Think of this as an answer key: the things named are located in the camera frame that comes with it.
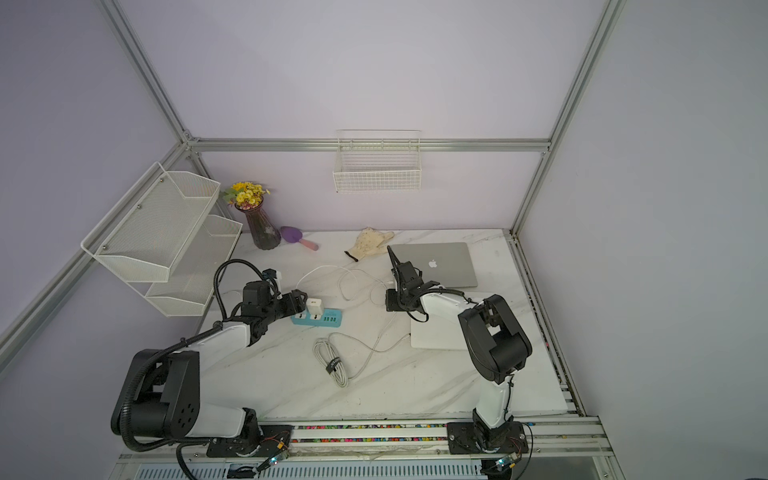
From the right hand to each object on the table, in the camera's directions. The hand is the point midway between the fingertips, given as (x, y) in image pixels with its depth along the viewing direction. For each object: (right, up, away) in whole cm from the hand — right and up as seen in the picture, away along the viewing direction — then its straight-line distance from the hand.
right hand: (395, 303), depth 97 cm
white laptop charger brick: (-25, 0, -6) cm, 26 cm away
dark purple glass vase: (-49, +24, +14) cm, 56 cm away
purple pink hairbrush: (-41, +24, +22) cm, 52 cm away
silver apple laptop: (+20, +13, +12) cm, 26 cm away
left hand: (-31, +1, -3) cm, 32 cm away
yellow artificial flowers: (-50, +36, +1) cm, 62 cm away
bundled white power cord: (-16, -14, -9) cm, 24 cm away
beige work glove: (-10, +21, +20) cm, 31 cm away
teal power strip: (-21, -4, -4) cm, 21 cm away
